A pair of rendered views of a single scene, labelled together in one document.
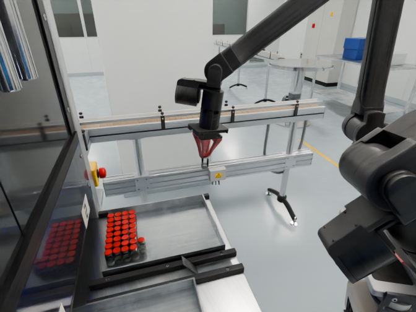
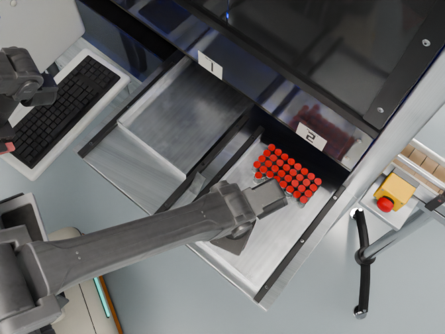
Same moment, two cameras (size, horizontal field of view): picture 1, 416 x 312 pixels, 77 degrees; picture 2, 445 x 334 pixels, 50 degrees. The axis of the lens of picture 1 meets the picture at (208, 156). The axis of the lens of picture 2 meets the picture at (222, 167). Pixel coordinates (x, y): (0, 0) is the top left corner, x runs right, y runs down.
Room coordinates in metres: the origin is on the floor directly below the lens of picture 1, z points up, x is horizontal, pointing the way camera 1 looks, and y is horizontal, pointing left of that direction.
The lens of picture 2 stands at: (0.87, -0.19, 2.13)
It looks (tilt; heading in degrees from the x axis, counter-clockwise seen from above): 67 degrees down; 141
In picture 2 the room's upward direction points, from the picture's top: 5 degrees clockwise
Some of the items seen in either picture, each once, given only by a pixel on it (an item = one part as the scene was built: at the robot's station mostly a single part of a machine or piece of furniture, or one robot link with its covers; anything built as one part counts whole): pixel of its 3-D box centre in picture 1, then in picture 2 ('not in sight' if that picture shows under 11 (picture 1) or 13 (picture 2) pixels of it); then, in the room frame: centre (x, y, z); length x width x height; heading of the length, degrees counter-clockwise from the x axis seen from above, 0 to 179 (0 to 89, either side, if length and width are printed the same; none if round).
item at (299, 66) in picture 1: (295, 93); not in sight; (4.06, -1.37, 0.47); 0.94 x 0.94 x 0.93
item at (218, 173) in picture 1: (216, 174); not in sight; (1.62, -0.07, 0.50); 0.12 x 0.05 x 0.09; 106
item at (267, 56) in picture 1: (239, 47); not in sight; (6.32, -0.72, 0.92); 3.60 x 0.15 x 0.16; 16
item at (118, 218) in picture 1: (118, 236); (288, 173); (0.60, 0.28, 0.90); 0.18 x 0.02 x 0.05; 16
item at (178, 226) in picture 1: (161, 229); (259, 209); (0.63, 0.15, 0.90); 0.34 x 0.26 x 0.04; 106
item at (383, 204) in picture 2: (100, 173); (385, 203); (0.82, 0.39, 0.99); 0.04 x 0.04 x 0.04; 16
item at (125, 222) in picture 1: (125, 234); (283, 178); (0.60, 0.25, 0.90); 0.18 x 0.02 x 0.05; 16
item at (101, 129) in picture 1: (196, 117); not in sight; (1.64, 0.08, 0.92); 1.90 x 0.16 x 0.16; 106
